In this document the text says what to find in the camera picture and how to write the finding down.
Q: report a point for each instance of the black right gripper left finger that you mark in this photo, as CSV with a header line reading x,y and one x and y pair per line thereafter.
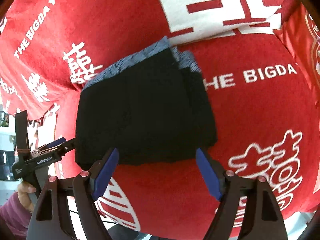
x,y
51,218

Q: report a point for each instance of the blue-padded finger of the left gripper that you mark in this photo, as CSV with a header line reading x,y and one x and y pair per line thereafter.
x,y
52,144

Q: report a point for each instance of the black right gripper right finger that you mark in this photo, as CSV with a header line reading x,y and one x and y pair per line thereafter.
x,y
262,218

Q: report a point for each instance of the black pants grey patterned trim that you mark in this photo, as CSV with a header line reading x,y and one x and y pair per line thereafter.
x,y
151,105

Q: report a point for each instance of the purple sleeve forearm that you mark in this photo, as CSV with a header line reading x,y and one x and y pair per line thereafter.
x,y
15,219

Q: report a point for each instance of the person's left hand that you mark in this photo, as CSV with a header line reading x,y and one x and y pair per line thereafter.
x,y
24,189

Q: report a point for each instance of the cream folded cloth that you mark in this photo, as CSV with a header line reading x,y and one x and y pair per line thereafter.
x,y
40,134

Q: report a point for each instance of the red wedding print sofa cover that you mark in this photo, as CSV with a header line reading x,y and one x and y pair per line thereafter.
x,y
266,117

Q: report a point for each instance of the red embroidered cushion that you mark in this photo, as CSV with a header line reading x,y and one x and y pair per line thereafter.
x,y
300,35

